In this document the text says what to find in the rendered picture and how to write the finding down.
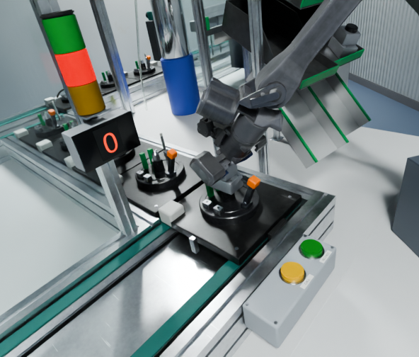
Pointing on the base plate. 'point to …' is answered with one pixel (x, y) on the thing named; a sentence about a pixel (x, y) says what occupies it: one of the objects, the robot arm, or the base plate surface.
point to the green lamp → (64, 34)
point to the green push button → (311, 248)
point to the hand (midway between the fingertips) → (221, 164)
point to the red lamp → (76, 68)
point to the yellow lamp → (87, 98)
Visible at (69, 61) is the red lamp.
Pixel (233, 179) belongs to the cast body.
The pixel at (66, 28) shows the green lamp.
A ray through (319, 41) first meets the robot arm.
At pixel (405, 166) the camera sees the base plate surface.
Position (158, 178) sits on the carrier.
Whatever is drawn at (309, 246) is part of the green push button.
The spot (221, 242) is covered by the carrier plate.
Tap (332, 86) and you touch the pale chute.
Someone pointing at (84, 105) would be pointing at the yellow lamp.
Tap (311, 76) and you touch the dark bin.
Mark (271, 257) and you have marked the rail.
